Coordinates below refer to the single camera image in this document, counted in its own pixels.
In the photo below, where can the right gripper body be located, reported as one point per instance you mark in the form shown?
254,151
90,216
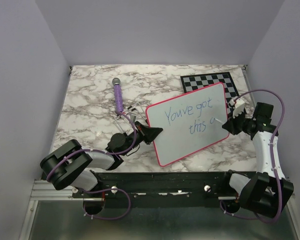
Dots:
242,123

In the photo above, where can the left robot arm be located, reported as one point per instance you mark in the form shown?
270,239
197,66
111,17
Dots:
67,166

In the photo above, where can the wire microphone stand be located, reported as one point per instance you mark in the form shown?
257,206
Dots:
123,125

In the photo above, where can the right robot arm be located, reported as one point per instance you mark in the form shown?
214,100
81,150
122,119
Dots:
268,191

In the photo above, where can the purple microphone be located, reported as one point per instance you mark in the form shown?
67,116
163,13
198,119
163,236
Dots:
118,94

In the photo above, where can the black grey chessboard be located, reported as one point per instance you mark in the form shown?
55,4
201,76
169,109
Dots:
194,82

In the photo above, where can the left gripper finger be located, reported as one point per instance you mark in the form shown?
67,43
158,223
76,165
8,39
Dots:
153,132
148,141

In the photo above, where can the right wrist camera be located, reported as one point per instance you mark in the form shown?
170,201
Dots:
238,106

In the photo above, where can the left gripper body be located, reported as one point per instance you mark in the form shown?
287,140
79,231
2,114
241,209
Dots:
139,134

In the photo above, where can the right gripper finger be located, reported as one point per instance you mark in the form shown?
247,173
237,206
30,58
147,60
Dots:
230,127
234,120

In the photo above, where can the pink framed whiteboard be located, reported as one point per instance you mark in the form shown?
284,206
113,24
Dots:
188,123

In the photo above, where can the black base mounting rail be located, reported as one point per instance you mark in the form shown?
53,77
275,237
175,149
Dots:
117,193

